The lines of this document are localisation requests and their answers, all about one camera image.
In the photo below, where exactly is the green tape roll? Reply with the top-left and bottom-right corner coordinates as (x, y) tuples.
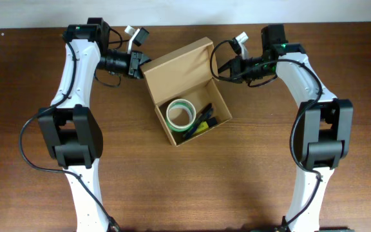
(166, 106), (196, 132)

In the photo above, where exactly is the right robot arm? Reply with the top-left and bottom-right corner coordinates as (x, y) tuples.
(211, 24), (354, 232)

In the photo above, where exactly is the black cap white marker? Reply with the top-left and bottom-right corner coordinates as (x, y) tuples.
(195, 103), (213, 123)

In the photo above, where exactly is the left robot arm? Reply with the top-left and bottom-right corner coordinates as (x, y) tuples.
(37, 17), (150, 231)

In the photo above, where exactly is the blue clear ballpoint pen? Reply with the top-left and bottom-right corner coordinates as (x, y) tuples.
(183, 121), (203, 140)

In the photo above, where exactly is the cream masking tape roll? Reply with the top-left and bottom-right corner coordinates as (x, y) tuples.
(166, 99), (196, 132)

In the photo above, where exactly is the dark grey ballpoint pen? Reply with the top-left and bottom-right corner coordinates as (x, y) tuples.
(184, 108), (214, 139)

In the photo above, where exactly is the cardboard box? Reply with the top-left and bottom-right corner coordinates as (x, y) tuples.
(141, 37), (232, 146)

